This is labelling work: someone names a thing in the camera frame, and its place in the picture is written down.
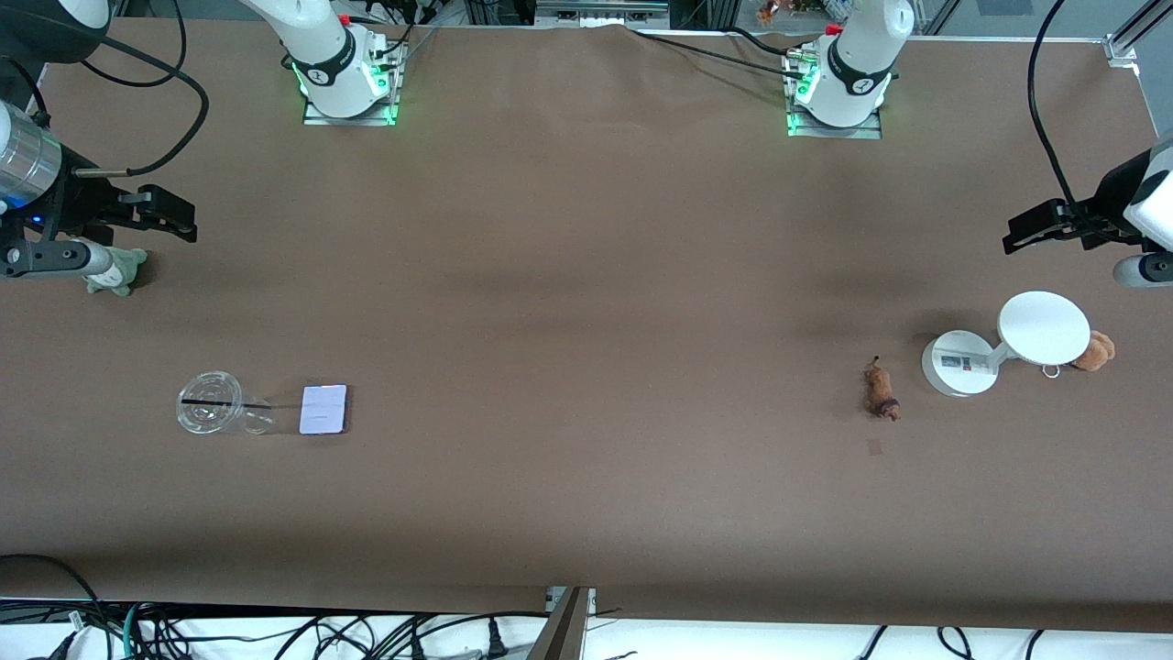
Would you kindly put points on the black drinking straw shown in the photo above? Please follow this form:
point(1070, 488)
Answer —
point(211, 401)

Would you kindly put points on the brown bear plush toy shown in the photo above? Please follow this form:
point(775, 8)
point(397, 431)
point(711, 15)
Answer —
point(1095, 350)

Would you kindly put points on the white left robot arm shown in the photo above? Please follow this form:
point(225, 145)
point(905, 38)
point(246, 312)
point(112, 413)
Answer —
point(857, 64)

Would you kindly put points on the clear plastic cup with lid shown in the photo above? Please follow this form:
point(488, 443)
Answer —
point(209, 417)

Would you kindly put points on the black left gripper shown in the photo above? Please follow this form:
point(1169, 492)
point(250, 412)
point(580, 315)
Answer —
point(1110, 203)

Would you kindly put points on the white round scale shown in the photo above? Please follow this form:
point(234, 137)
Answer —
point(1045, 328)

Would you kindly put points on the small brown figurine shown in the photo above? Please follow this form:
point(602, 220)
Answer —
point(770, 11)

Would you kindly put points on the grey metal box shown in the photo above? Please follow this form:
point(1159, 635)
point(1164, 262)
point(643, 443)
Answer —
point(600, 11)

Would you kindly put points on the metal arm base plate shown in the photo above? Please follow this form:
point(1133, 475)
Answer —
point(316, 115)
point(871, 128)

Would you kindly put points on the aluminium frame corner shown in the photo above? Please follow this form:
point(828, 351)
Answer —
point(1123, 41)

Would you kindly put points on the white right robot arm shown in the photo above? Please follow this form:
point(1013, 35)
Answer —
point(330, 55)

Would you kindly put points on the brown lion statue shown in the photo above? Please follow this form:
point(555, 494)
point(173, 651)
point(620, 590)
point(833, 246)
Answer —
point(882, 390)

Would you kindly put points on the aluminium profile beam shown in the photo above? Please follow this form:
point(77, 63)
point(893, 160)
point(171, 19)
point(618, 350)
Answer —
point(564, 632)

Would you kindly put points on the green totoro plush toy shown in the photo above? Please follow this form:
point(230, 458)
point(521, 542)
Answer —
point(124, 275)

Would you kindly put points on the smartphone with white screen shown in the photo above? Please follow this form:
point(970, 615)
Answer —
point(323, 410)

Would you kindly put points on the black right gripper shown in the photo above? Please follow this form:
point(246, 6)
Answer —
point(75, 203)

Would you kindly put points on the black power plug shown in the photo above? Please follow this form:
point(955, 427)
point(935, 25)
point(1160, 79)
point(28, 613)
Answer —
point(496, 642)

